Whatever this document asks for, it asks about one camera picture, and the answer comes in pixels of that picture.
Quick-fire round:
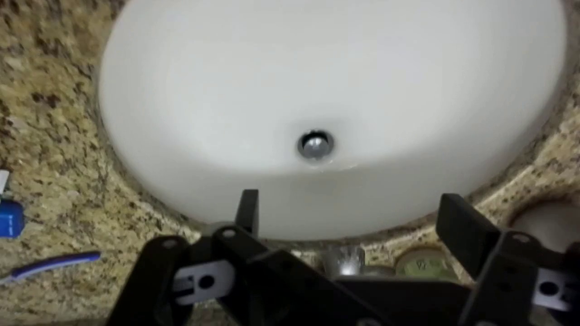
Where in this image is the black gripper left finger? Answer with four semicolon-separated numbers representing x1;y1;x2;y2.
107;189;388;326

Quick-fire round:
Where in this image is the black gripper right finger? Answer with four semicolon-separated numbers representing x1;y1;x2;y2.
435;193;580;326

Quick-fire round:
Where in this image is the chrome faucet handle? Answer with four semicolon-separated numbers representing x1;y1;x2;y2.
319;243;366;280

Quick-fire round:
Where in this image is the chrome sink drain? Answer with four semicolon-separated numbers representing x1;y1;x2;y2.
295;128;335;162

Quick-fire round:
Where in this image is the blue purple toothbrush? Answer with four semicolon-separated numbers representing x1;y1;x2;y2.
0;251;103;287

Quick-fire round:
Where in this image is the white oval sink basin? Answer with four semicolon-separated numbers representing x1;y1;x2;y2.
96;0;573;243

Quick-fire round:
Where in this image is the small blue container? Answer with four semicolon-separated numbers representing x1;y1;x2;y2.
0;198;27;242

